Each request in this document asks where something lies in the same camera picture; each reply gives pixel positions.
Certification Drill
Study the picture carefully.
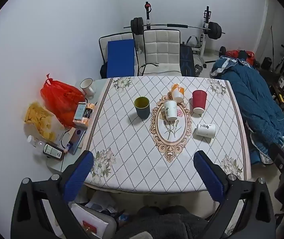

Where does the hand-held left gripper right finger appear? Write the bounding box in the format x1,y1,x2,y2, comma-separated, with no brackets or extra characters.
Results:
193,151,276,239

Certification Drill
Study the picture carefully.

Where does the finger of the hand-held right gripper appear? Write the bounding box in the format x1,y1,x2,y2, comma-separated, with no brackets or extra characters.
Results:
269,143,284,173

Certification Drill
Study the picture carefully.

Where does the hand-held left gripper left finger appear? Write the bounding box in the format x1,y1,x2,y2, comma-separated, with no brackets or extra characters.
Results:
11,151,94,239

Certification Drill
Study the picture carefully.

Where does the white paper cup black print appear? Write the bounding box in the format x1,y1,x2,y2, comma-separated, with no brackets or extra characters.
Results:
163,100,178,121
195,123,216,138

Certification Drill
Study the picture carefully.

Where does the red paper cup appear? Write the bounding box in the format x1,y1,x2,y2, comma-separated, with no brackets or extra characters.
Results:
192,90,207,114

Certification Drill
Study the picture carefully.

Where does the orange patterned paper cup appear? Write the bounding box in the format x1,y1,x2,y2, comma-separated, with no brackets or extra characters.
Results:
170,83,185,103

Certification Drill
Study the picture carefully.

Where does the dark cup with green inside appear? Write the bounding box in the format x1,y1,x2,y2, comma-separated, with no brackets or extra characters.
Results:
134,97,150,118

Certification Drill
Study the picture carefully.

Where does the dark glass bottle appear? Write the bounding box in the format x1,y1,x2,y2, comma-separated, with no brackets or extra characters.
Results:
43,143,65,160

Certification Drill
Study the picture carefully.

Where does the dark smartphone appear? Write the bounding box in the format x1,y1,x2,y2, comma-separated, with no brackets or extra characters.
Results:
68,127,87,155

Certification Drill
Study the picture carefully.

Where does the white case with red label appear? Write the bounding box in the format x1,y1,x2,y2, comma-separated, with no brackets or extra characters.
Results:
71,203,117,239

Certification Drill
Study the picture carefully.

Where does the clear plastic bottle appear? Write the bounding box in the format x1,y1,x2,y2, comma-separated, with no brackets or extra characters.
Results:
27,135,48,149

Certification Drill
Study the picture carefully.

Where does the floral diamond-pattern tablecloth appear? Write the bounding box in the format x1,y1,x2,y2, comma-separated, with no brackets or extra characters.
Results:
84,76,252,195

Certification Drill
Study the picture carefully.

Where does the blue quilt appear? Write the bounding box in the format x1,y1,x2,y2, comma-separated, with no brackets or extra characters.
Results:
210,56,284,165

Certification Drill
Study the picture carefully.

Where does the light blue small box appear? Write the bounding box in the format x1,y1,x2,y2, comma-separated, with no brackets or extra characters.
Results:
73,102,87,121

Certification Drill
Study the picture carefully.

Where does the dark jar with label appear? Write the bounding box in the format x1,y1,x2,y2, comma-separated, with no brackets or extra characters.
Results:
84,104,95,119

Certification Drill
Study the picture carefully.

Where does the clear bag of yellow chips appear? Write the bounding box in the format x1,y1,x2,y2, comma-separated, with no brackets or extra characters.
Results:
24,102,65,141

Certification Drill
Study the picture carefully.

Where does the red plastic bag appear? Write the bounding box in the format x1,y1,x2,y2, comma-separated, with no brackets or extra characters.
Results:
40,74,85,127

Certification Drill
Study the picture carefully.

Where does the white ceramic mug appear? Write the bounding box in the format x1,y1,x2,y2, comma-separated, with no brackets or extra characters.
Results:
80,78,96,98

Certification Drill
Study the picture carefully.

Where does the metal dumbbell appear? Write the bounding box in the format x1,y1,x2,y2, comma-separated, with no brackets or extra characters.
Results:
194,63,207,76

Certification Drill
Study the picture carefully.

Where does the dark blue bench pad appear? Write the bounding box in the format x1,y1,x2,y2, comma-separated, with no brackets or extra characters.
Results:
180,44,196,76

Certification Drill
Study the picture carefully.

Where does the blue board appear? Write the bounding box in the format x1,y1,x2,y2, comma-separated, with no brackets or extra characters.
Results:
106,39,136,78

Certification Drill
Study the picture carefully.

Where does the white weight rack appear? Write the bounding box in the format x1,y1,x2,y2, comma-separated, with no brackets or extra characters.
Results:
187,6,217,66

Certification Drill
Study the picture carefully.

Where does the white padded chair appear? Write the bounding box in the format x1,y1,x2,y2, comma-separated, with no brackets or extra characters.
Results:
142,29,182,76

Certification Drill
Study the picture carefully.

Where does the barbell with black plates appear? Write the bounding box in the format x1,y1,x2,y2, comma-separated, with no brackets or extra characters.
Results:
124,17,226,40

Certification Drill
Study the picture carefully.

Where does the black cable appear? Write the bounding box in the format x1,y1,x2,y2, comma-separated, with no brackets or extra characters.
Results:
139,62,160,75

